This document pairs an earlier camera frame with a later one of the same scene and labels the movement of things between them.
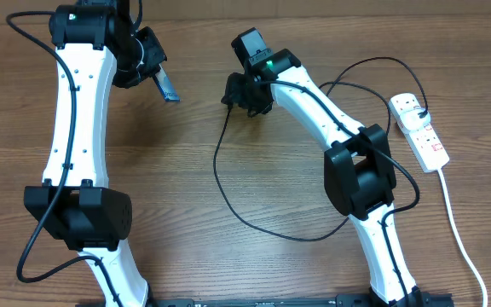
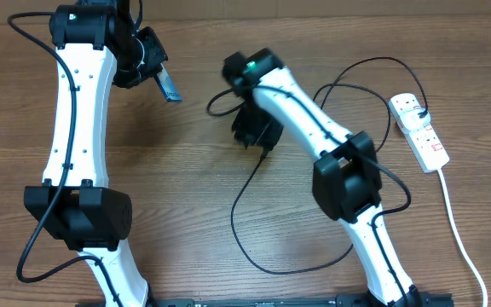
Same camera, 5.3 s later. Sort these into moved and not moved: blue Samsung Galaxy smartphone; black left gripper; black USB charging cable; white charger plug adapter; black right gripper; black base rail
Moved: black USB charging cable; black right gripper
Not moved: black base rail; black left gripper; white charger plug adapter; blue Samsung Galaxy smartphone
